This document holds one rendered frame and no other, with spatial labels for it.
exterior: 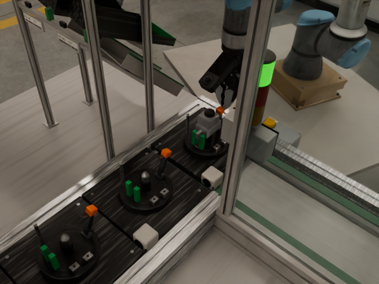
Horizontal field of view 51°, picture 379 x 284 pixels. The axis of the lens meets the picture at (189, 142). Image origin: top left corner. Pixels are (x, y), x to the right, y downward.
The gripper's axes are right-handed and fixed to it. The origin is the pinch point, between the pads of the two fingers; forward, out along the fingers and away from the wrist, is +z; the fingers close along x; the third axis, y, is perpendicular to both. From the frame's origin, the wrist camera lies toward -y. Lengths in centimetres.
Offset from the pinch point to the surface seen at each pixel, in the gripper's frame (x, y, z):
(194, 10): 183, 208, 108
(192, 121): 9.6, -2.0, 10.3
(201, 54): 43, 44, 22
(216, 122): -2.2, -5.5, 1.1
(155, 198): -5.2, -33.5, 6.7
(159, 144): 9.9, -16.7, 10.2
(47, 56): 216, 62, 108
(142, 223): -6.5, -39.3, 10.2
